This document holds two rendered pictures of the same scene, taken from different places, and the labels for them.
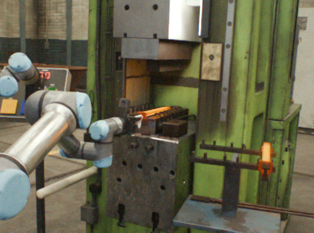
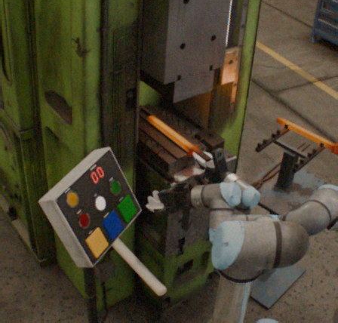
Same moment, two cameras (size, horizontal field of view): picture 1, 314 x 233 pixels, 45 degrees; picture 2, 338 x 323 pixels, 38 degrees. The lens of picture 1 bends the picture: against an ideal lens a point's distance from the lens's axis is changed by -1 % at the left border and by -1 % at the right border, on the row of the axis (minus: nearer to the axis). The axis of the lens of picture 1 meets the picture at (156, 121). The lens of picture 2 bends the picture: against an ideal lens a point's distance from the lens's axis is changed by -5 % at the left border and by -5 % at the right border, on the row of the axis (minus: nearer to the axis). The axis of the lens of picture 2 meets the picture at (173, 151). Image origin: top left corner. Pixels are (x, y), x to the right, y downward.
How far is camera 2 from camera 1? 2.32 m
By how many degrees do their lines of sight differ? 65
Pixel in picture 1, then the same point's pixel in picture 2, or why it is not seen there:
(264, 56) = not seen: hidden behind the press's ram
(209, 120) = (221, 117)
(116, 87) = (127, 130)
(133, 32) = (188, 71)
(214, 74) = (231, 76)
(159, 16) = (216, 47)
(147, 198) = (206, 217)
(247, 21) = (253, 20)
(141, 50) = (196, 87)
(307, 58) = not seen: outside the picture
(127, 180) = not seen: hidden behind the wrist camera
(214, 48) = (234, 53)
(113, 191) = (174, 234)
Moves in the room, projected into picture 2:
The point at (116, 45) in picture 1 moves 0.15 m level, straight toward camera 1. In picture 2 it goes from (125, 82) to (162, 90)
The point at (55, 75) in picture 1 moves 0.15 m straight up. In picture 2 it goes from (105, 164) to (104, 129)
